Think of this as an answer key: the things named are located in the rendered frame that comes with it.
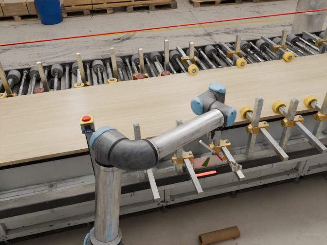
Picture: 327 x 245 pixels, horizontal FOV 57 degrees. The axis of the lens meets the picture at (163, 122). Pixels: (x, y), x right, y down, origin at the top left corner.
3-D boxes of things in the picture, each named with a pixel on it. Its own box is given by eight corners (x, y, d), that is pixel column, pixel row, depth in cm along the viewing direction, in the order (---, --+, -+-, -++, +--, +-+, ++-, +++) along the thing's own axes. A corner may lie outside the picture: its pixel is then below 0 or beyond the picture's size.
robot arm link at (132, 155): (130, 162, 102) (241, 105, 144) (108, 145, 109) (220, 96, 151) (129, 187, 108) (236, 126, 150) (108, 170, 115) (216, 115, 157)
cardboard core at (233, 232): (240, 232, 232) (203, 241, 227) (239, 238, 237) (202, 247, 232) (235, 223, 238) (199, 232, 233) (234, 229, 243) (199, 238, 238)
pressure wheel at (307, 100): (305, 106, 217) (312, 109, 221) (312, 96, 214) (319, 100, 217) (300, 101, 222) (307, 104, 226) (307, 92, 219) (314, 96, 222)
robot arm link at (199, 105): (206, 105, 145) (222, 95, 152) (188, 96, 152) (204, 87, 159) (205, 121, 151) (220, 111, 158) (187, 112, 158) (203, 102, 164)
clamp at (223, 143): (230, 149, 198) (230, 144, 195) (210, 153, 195) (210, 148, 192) (227, 144, 202) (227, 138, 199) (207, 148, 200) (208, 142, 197)
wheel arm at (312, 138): (326, 152, 177) (328, 148, 175) (321, 153, 177) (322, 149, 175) (280, 107, 216) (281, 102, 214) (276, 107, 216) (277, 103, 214)
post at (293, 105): (283, 156, 216) (299, 99, 187) (278, 157, 216) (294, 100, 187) (280, 153, 219) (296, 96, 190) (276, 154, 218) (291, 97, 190)
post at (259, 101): (251, 157, 209) (263, 98, 180) (247, 158, 208) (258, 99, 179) (249, 154, 211) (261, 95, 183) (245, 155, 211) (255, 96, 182)
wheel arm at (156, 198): (160, 201, 167) (160, 197, 165) (154, 203, 167) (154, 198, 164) (145, 150, 201) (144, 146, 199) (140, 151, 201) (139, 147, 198)
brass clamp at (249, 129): (268, 131, 196) (269, 126, 193) (248, 135, 193) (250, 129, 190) (263, 126, 200) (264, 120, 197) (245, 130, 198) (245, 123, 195)
